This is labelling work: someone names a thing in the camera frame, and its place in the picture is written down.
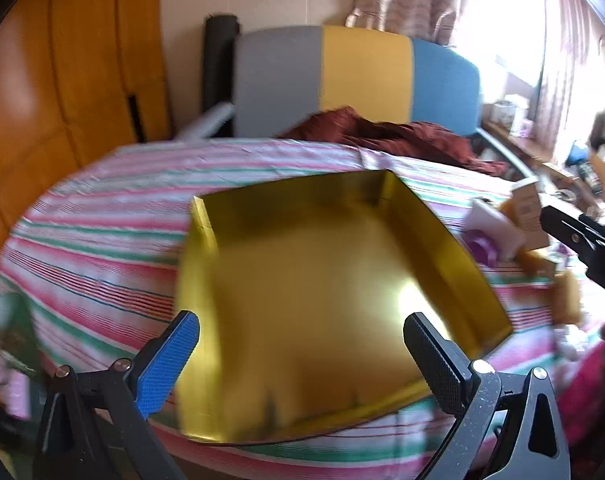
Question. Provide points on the pink blanket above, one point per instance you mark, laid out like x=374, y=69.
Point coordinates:
x=592, y=385

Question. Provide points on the black roll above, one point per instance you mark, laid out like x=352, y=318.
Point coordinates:
x=217, y=60

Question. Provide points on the yellow plush toy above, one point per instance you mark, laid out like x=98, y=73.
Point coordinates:
x=564, y=290

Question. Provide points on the grey yellow blue chair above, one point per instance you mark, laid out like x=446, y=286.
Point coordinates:
x=362, y=70

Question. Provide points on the white box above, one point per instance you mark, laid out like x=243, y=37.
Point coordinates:
x=492, y=225

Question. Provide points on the wooden wardrobe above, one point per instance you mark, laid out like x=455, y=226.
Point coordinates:
x=57, y=85

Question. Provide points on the wooden desk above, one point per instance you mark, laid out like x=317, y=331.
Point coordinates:
x=522, y=145

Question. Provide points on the purple packet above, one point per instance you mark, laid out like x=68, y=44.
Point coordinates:
x=480, y=247

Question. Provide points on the striped cloth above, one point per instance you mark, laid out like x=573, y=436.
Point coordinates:
x=107, y=240

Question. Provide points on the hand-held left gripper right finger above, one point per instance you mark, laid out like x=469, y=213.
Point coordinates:
x=435, y=360

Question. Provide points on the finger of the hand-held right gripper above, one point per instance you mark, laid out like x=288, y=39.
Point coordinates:
x=562, y=222

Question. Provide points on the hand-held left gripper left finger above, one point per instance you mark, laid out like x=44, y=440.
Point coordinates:
x=165, y=365

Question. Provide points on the gold box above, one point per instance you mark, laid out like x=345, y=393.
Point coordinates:
x=307, y=285

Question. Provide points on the red-brown cloth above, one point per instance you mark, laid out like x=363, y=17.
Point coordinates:
x=397, y=135

